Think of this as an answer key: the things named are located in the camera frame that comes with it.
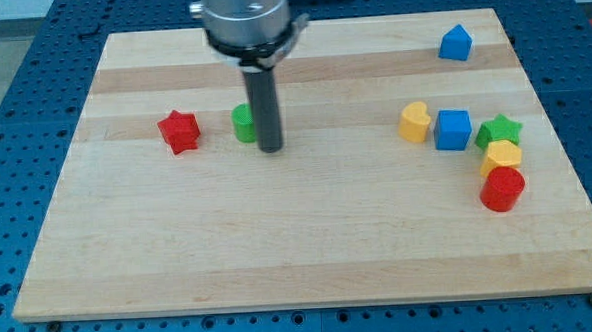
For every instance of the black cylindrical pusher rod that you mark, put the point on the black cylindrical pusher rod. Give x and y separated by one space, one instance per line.
263 103

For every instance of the red cylinder block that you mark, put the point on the red cylinder block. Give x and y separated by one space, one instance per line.
502 189

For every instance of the green cylinder block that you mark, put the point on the green cylinder block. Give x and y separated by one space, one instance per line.
242 122

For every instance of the green star block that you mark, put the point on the green star block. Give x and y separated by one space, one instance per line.
498 128

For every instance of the yellow hexagon block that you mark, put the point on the yellow hexagon block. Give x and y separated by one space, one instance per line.
500 153

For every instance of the yellow heart block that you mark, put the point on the yellow heart block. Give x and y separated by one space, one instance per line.
414 122

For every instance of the wooden board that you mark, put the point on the wooden board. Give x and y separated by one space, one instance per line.
347 213

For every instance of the blue pentagon block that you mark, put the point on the blue pentagon block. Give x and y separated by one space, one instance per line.
456 44

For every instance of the blue cube block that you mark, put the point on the blue cube block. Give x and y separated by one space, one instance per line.
452 130

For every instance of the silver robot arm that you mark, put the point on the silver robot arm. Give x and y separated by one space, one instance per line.
254 36

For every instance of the red star block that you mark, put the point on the red star block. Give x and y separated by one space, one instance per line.
180 131

